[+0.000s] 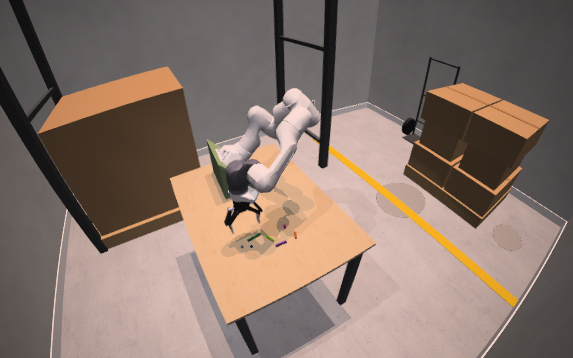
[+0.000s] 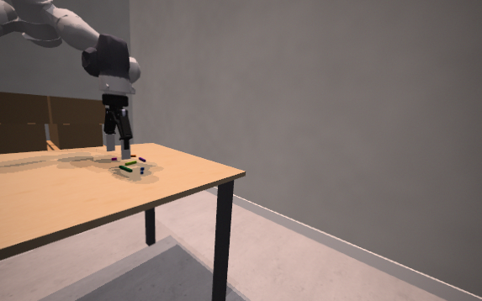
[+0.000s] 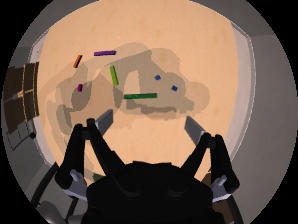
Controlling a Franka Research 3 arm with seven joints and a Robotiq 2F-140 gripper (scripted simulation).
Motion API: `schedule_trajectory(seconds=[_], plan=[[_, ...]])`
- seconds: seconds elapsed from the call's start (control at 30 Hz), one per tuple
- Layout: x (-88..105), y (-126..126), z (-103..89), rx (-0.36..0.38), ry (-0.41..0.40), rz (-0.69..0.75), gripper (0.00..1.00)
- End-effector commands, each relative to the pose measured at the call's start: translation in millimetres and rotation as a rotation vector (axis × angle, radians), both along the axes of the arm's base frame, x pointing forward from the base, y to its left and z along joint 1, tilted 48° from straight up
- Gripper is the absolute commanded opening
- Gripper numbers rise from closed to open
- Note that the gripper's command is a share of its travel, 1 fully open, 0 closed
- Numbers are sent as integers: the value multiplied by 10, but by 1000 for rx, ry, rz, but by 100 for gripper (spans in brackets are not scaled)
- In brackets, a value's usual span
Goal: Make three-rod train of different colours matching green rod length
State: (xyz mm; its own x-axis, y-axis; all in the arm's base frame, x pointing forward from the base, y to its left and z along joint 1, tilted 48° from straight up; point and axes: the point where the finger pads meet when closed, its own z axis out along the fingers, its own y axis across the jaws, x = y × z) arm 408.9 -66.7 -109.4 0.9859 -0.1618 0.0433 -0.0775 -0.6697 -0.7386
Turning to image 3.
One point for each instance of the purple rod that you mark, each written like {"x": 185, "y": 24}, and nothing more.
{"x": 101, "y": 53}

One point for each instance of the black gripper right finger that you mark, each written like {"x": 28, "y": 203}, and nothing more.
{"x": 221, "y": 169}

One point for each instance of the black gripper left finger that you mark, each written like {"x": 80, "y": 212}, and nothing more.
{"x": 70, "y": 175}

